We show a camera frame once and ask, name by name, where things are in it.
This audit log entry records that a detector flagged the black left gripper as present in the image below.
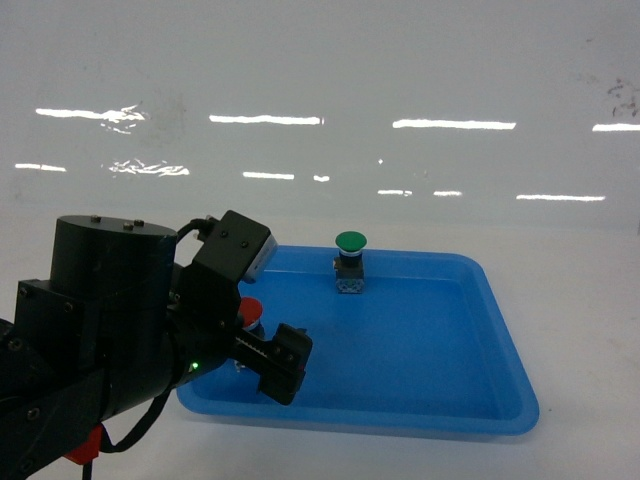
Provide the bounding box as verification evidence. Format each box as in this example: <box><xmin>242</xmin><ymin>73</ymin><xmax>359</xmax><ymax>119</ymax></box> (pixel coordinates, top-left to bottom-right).
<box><xmin>167</xmin><ymin>259</ymin><xmax>313</xmax><ymax>405</ymax></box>

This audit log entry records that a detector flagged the red mushroom push button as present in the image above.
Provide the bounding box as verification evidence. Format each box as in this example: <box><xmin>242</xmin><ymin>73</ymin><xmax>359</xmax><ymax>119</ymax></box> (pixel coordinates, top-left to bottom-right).
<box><xmin>238</xmin><ymin>296</ymin><xmax>263</xmax><ymax>332</ymax></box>

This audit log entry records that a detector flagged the green mushroom push button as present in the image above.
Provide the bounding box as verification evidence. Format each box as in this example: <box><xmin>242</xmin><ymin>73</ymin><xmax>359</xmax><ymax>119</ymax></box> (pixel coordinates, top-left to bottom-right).
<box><xmin>333</xmin><ymin>230</ymin><xmax>367</xmax><ymax>294</ymax></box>

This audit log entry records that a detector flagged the blue plastic tray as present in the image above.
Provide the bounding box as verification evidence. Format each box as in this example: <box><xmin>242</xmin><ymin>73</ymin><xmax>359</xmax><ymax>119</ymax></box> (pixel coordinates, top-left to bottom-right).
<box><xmin>177</xmin><ymin>246</ymin><xmax>539</xmax><ymax>437</ymax></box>

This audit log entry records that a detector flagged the white glossy whiteboard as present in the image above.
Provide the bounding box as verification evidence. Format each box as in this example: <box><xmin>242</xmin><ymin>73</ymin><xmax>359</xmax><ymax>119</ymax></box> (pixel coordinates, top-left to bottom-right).
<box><xmin>1</xmin><ymin>1</ymin><xmax>639</xmax><ymax>232</ymax></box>

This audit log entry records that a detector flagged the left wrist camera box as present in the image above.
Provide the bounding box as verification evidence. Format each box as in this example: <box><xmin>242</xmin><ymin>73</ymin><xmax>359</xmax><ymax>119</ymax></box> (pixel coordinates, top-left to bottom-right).
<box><xmin>192</xmin><ymin>210</ymin><xmax>278</xmax><ymax>284</ymax></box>

